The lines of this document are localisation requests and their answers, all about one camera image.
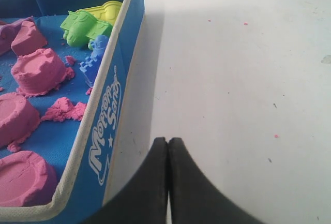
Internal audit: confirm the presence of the blue plastic sand mould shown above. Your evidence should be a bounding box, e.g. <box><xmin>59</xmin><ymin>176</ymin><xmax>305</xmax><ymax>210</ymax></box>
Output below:
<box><xmin>80</xmin><ymin>35</ymin><xmax>109</xmax><ymax>87</ymax></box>

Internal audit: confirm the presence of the yellow plastic sand mould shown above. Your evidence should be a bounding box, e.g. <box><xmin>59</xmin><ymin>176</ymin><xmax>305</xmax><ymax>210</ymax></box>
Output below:
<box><xmin>82</xmin><ymin>1</ymin><xmax>122</xmax><ymax>26</ymax></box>

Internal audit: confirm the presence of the pink sand block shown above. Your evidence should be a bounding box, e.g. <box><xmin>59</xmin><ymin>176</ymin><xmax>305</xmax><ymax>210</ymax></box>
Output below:
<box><xmin>11</xmin><ymin>21</ymin><xmax>48</xmax><ymax>56</ymax></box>

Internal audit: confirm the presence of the loose pink sand pile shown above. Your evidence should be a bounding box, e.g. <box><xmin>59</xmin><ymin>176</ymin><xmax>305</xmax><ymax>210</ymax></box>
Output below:
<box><xmin>41</xmin><ymin>97</ymin><xmax>87</xmax><ymax>122</ymax></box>

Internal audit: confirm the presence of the purple plastic sand mould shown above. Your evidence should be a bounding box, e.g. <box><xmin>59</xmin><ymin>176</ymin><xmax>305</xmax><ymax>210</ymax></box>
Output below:
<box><xmin>1</xmin><ymin>16</ymin><xmax>34</xmax><ymax>55</ymax></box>

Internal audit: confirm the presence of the pink sand castle lower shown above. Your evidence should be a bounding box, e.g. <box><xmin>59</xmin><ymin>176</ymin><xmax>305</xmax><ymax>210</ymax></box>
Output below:
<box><xmin>1</xmin><ymin>151</ymin><xmax>58</xmax><ymax>207</ymax></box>

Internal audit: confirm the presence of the blue sand box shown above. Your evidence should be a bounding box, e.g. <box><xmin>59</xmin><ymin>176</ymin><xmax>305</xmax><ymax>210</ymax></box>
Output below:
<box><xmin>1</xmin><ymin>0</ymin><xmax>145</xmax><ymax>222</ymax></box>

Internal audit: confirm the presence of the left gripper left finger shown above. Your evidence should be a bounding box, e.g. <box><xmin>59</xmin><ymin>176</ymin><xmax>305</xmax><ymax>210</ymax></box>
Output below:
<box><xmin>84</xmin><ymin>137</ymin><xmax>168</xmax><ymax>224</ymax></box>

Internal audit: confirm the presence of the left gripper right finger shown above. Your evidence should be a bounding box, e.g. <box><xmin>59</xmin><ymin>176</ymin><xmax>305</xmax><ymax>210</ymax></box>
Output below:
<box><xmin>168</xmin><ymin>138</ymin><xmax>261</xmax><ymax>223</ymax></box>

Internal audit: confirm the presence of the pink sand castle upper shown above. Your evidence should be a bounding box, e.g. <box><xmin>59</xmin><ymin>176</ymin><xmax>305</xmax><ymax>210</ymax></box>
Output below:
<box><xmin>11</xmin><ymin>48</ymin><xmax>75</xmax><ymax>97</ymax></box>

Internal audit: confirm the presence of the pink sand castle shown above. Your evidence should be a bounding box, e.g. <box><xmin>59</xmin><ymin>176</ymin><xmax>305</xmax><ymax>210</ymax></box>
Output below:
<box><xmin>11</xmin><ymin>48</ymin><xmax>75</xmax><ymax>97</ymax></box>
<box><xmin>1</xmin><ymin>92</ymin><xmax>40</xmax><ymax>153</ymax></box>
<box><xmin>1</xmin><ymin>151</ymin><xmax>58</xmax><ymax>207</ymax></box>

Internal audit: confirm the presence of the green plastic sand mould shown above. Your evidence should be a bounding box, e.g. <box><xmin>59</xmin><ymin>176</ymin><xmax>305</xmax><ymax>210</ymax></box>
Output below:
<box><xmin>60</xmin><ymin>10</ymin><xmax>113</xmax><ymax>48</ymax></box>

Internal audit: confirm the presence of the pink sand castle middle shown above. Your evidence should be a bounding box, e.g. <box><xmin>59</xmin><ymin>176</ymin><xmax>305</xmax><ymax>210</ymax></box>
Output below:
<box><xmin>1</xmin><ymin>92</ymin><xmax>40</xmax><ymax>153</ymax></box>

